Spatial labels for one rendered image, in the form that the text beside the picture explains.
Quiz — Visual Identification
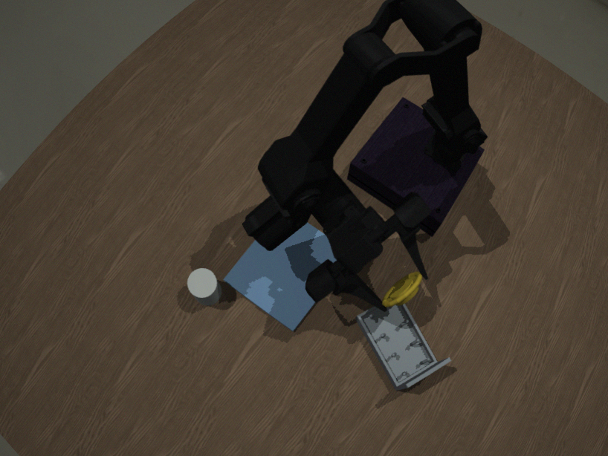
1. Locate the grey cylinder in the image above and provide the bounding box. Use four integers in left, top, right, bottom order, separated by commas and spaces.
187, 268, 221, 305

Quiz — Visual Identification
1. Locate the light blue flat mat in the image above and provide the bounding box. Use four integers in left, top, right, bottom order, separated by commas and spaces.
223, 223, 337, 332

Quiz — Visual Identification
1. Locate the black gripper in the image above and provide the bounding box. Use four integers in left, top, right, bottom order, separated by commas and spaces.
305, 189, 432, 312

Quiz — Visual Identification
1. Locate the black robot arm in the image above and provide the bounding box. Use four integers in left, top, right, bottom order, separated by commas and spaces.
242, 0, 488, 275

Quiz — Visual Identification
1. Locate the yellow plate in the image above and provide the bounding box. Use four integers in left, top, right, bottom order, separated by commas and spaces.
382, 272, 422, 307

